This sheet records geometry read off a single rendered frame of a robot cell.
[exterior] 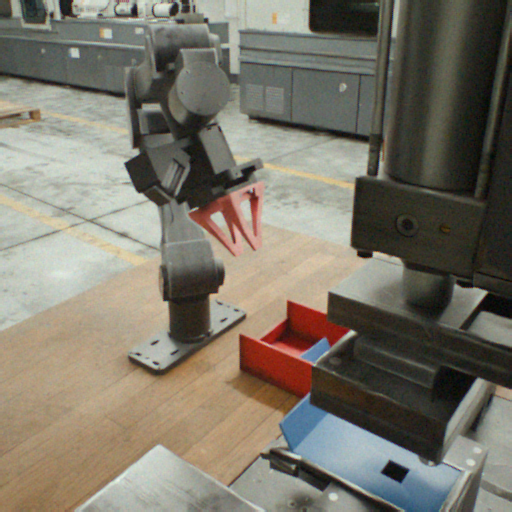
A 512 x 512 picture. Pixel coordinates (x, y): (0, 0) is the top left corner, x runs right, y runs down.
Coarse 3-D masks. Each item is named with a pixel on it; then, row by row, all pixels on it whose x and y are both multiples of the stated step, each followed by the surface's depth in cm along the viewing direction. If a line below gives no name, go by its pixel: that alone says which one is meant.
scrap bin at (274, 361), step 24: (288, 312) 86; (312, 312) 83; (240, 336) 77; (264, 336) 82; (288, 336) 86; (312, 336) 85; (336, 336) 82; (240, 360) 79; (264, 360) 76; (288, 360) 73; (288, 384) 74
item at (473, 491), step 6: (384, 474) 53; (390, 474) 54; (396, 474) 53; (402, 474) 53; (480, 474) 54; (396, 480) 53; (402, 480) 53; (474, 480) 52; (480, 480) 56; (474, 486) 53; (468, 492) 51; (474, 492) 54; (468, 498) 52; (474, 498) 56; (462, 504) 50; (468, 504) 53; (474, 504) 57; (462, 510) 51; (468, 510) 54
